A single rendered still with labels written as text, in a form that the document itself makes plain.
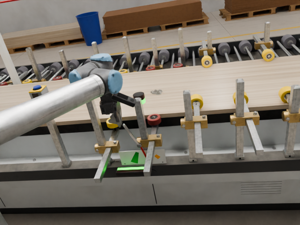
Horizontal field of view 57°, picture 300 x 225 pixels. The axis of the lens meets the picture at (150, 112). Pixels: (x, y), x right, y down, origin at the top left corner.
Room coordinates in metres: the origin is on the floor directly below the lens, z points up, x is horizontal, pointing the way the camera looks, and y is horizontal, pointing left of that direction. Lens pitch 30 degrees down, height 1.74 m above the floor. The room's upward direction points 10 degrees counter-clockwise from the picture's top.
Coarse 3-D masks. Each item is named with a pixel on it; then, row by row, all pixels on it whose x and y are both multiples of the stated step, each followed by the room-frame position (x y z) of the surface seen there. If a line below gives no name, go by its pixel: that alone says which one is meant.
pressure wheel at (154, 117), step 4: (148, 116) 1.42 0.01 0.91; (152, 116) 1.42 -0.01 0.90; (156, 116) 1.41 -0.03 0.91; (160, 116) 1.40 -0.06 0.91; (148, 120) 1.38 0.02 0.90; (152, 120) 1.37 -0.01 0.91; (156, 120) 1.36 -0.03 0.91; (160, 120) 1.38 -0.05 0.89; (152, 124) 1.36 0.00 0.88; (156, 124) 1.36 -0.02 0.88
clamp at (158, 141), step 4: (148, 136) 1.27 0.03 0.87; (152, 136) 1.26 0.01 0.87; (160, 136) 1.25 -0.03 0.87; (140, 140) 1.24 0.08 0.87; (144, 140) 1.24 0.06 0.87; (148, 140) 1.24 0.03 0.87; (152, 140) 1.23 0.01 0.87; (156, 140) 1.23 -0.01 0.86; (160, 140) 1.22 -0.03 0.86; (144, 144) 1.24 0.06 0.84; (148, 144) 1.24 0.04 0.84; (156, 144) 1.23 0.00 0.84; (160, 144) 1.22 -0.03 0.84
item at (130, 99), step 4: (112, 96) 1.18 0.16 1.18; (116, 96) 1.18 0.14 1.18; (120, 96) 1.19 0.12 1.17; (124, 96) 1.20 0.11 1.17; (128, 96) 1.21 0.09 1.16; (116, 100) 1.18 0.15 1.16; (120, 100) 1.18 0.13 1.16; (124, 100) 1.18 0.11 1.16; (128, 100) 1.18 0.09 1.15; (132, 100) 1.18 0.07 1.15; (128, 104) 1.17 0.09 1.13; (132, 104) 1.17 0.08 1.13
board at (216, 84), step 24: (144, 72) 2.14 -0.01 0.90; (168, 72) 2.05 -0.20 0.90; (192, 72) 1.96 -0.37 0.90; (216, 72) 1.89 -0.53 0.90; (240, 72) 1.81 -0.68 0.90; (264, 72) 1.74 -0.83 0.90; (288, 72) 1.68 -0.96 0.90; (0, 96) 2.17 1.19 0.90; (24, 96) 2.08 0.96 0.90; (168, 96) 1.64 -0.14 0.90; (216, 96) 1.52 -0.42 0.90; (264, 96) 1.42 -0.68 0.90; (72, 120) 1.55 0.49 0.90
